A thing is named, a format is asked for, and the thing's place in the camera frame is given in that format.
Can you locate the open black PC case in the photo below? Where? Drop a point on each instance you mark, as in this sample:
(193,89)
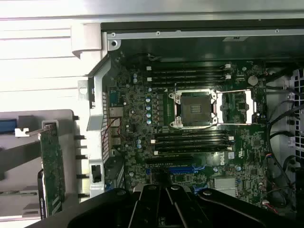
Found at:
(95,95)

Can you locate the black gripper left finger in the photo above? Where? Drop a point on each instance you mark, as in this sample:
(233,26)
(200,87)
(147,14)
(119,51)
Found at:
(147,209)

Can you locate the silver coin battery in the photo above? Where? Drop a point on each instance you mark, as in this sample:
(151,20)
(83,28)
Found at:
(253,80)

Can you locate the silver perforated disk bay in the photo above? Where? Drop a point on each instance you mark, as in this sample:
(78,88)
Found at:
(298,95)

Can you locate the silver socket cover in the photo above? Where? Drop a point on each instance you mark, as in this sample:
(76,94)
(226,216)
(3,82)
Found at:
(250,107)

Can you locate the CPU socket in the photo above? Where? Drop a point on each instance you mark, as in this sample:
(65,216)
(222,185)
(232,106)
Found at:
(194,108)

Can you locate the blue expansion slot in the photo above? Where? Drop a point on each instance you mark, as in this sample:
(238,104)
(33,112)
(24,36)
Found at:
(183,169)

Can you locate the hard disk with blue caddy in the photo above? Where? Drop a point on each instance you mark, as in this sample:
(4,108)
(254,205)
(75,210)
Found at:
(8,126)

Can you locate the green motherboard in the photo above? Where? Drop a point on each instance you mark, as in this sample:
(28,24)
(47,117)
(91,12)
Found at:
(133,95)

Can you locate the silver chipset heatsink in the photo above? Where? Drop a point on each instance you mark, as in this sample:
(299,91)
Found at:
(224,185)

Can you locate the grey parts rack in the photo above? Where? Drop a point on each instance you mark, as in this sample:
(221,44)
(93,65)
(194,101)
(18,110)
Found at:
(66,118)

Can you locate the small silver heatsink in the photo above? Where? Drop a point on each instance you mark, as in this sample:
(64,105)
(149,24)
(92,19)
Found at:
(116,114)

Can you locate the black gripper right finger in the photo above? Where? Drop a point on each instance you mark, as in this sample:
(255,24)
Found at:
(180,209)

